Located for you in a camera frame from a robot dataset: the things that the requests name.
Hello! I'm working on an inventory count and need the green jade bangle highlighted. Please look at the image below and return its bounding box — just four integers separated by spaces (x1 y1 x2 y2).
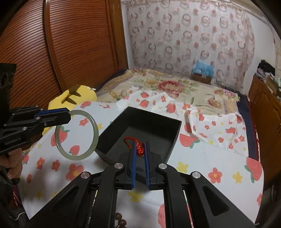
54 110 99 161

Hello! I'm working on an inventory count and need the brown wooden bead bracelet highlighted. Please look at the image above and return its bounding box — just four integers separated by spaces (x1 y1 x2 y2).
115 212 129 228

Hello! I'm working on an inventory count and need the black jewelry box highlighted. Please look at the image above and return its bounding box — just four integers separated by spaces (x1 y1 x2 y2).
96 107 181 167

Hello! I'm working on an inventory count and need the red braided cord bracelet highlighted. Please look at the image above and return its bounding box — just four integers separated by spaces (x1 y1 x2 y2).
123 136 146 158

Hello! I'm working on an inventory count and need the person's left hand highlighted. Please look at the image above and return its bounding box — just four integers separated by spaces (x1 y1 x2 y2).
1 148 23 180

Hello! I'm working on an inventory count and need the yellow plush toy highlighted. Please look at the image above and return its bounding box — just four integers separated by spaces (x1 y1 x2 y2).
41 84 97 136

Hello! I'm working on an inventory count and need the strawberry print white sheet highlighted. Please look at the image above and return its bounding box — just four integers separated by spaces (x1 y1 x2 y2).
19 89 264 227

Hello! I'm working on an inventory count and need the brown louvered wardrobe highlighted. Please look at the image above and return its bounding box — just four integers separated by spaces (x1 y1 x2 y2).
1 1 128 108

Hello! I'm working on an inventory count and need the wooden sideboard cabinet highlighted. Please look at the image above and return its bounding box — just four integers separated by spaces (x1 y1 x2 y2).
248 76 280 185

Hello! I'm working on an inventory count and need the circle pattern lace curtain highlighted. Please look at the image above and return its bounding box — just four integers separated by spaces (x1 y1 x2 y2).
126 1 255 91

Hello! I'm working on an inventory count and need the blue bag on box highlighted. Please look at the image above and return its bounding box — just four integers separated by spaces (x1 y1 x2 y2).
191 60 214 85

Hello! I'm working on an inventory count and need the folded clothes pile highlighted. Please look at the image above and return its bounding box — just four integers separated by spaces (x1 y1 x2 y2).
257 59 281 97

